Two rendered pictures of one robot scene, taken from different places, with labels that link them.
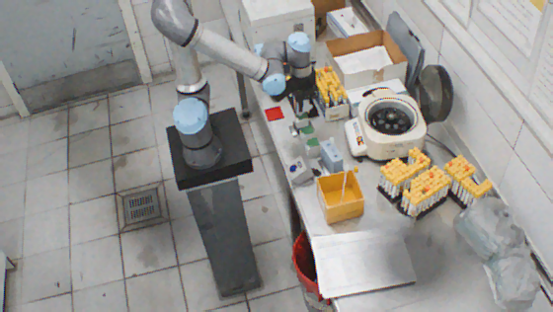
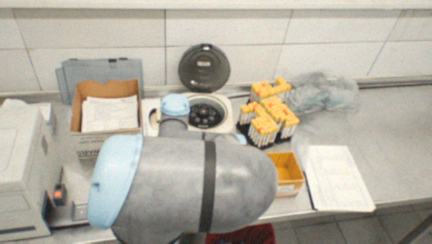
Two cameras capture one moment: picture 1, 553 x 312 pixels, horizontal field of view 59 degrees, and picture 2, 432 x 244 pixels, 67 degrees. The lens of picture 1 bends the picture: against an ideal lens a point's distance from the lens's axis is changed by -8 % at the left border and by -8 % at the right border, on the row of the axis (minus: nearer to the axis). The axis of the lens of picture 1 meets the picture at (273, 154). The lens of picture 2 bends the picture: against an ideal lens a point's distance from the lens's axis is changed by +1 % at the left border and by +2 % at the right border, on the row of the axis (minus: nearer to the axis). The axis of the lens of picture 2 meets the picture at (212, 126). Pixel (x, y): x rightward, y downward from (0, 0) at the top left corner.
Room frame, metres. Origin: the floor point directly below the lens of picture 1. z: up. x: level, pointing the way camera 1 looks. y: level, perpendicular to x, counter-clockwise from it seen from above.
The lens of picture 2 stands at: (1.41, 0.50, 1.88)
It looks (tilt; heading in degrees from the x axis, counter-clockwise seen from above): 45 degrees down; 264
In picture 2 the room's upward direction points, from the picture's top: 8 degrees clockwise
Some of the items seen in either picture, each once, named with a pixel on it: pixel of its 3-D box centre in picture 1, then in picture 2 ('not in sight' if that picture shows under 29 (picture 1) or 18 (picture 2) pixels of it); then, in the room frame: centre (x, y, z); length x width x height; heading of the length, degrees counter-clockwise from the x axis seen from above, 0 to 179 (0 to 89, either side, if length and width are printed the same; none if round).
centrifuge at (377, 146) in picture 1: (385, 127); (202, 123); (1.35, -0.43, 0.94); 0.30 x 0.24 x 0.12; 91
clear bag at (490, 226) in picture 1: (494, 219); (307, 86); (0.86, -0.69, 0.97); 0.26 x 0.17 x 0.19; 27
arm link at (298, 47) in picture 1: (298, 49); (174, 116); (1.45, -0.13, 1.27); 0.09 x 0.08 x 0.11; 89
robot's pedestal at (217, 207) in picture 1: (223, 229); not in sight; (1.32, 0.26, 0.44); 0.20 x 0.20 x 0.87; 10
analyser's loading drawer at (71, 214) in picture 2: not in sight; (73, 212); (1.75, -0.02, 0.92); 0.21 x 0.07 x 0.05; 10
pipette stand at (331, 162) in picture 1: (332, 159); not in sight; (1.24, -0.20, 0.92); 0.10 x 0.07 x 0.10; 17
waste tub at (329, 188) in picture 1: (340, 196); (278, 174); (1.07, -0.21, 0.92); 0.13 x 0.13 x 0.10; 8
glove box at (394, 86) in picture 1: (377, 98); (158, 122); (1.53, -0.44, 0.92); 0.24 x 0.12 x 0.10; 100
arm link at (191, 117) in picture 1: (192, 120); not in sight; (1.33, 0.27, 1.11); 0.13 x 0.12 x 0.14; 179
